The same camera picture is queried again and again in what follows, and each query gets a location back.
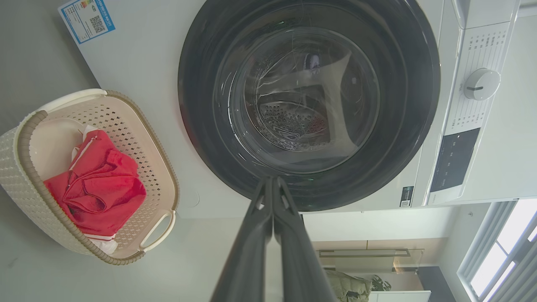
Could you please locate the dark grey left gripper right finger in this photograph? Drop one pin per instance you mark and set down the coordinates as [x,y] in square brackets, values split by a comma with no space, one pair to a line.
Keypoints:
[298,260]

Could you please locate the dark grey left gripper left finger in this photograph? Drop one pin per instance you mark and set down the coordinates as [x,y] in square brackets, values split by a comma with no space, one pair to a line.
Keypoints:
[247,260]

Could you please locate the round black glass washer door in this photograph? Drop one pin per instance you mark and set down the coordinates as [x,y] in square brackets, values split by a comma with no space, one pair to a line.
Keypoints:
[201,105]

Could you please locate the red garment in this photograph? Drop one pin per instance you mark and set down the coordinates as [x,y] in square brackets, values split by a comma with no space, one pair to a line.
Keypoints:
[100,188]

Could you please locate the stainless steel washing machine drum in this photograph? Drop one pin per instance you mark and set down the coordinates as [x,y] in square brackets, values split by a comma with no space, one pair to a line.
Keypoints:
[293,121]

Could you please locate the dark washing machine control panel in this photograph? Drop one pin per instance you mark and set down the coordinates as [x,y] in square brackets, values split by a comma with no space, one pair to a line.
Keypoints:
[455,159]

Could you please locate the white front-load washing machine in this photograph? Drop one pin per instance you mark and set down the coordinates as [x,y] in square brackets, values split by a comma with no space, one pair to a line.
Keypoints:
[147,75]

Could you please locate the cream perforated laundry basket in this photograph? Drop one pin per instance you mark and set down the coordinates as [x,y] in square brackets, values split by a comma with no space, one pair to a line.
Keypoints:
[16,167]

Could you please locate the white washing machine dial knob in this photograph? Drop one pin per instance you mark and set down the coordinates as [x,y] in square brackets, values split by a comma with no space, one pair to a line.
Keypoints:
[481,84]

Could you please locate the small black QR sticker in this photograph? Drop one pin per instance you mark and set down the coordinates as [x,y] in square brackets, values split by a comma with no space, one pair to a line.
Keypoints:
[407,196]

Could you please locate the blue energy label sticker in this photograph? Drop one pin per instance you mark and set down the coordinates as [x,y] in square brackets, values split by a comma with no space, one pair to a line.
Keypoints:
[86,21]

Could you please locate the window with white frame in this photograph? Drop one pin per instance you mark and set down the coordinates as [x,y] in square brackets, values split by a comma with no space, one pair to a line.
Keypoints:
[503,251]

